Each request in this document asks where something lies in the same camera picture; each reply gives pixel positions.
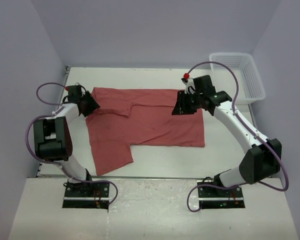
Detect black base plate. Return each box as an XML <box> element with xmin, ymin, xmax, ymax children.
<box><xmin>62</xmin><ymin>182</ymin><xmax>110</xmax><ymax>210</ymax></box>
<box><xmin>197</xmin><ymin>186</ymin><xmax>246</xmax><ymax>210</ymax></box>

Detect white plastic basket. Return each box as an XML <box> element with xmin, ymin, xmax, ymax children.
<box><xmin>209</xmin><ymin>52</ymin><xmax>266</xmax><ymax>105</ymax></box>

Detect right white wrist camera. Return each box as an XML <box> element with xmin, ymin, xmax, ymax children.
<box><xmin>181</xmin><ymin>77</ymin><xmax>196</xmax><ymax>94</ymax></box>

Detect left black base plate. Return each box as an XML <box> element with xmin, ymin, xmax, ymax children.
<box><xmin>62</xmin><ymin>182</ymin><xmax>110</xmax><ymax>210</ymax></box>

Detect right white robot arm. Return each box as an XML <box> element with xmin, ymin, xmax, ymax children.
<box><xmin>172</xmin><ymin>73</ymin><xmax>282</xmax><ymax>197</ymax></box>

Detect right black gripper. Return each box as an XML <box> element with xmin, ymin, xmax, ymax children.
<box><xmin>172</xmin><ymin>90</ymin><xmax>204</xmax><ymax>116</ymax></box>

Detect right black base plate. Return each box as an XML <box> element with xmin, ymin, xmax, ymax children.
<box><xmin>197</xmin><ymin>186</ymin><xmax>246</xmax><ymax>210</ymax></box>

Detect red t shirt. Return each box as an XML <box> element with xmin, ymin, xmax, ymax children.
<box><xmin>85</xmin><ymin>87</ymin><xmax>205</xmax><ymax>176</ymax></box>

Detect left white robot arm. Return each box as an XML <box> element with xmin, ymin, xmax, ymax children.
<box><xmin>30</xmin><ymin>83</ymin><xmax>100</xmax><ymax>197</ymax></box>

